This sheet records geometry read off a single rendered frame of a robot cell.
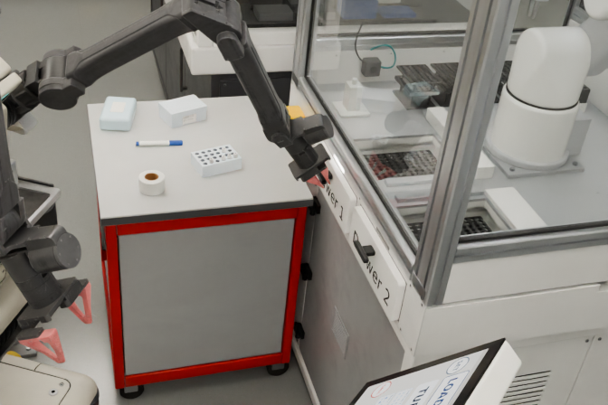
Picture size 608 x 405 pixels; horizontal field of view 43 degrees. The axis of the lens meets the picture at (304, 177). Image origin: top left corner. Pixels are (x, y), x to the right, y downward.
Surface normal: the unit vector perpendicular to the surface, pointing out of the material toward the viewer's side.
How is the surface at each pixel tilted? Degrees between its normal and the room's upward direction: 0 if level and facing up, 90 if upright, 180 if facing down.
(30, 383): 0
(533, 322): 90
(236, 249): 90
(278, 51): 90
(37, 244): 91
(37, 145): 0
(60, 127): 0
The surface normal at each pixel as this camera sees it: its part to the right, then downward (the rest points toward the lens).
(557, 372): 0.28, 0.55
